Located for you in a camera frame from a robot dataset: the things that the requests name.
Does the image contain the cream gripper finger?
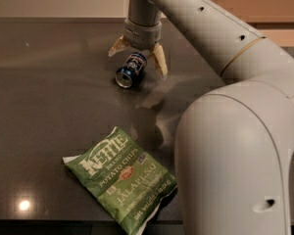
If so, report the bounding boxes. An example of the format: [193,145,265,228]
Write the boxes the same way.
[108,36,130,57]
[151,43,168,76]

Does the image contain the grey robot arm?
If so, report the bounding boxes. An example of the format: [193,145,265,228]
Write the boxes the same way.
[109,0,294,235]

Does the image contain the blue pepsi can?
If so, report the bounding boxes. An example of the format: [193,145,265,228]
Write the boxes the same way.
[116,52,147,89]

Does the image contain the green kettle chips bag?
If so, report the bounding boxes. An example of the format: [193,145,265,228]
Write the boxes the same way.
[63,127,177,235]

